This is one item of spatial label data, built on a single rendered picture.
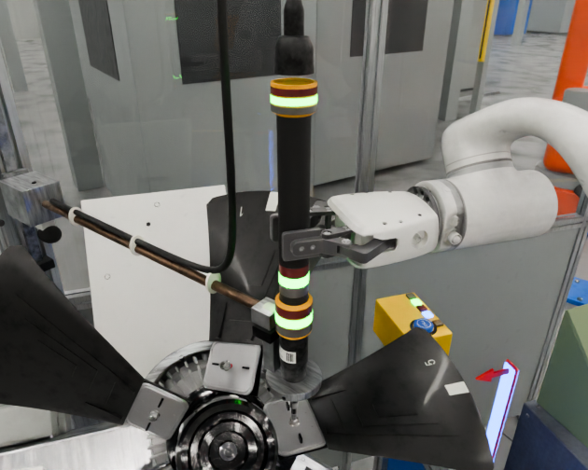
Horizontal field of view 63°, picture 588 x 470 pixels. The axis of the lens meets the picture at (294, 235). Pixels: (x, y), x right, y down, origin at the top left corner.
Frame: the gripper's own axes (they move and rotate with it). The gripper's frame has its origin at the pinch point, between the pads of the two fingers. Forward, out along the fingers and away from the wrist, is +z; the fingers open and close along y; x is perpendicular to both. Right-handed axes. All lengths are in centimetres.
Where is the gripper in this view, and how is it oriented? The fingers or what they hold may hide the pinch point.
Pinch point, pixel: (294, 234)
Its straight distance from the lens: 51.4
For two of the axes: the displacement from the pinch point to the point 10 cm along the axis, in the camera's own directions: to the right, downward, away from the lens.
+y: -3.0, -4.4, 8.5
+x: 0.1, -8.9, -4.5
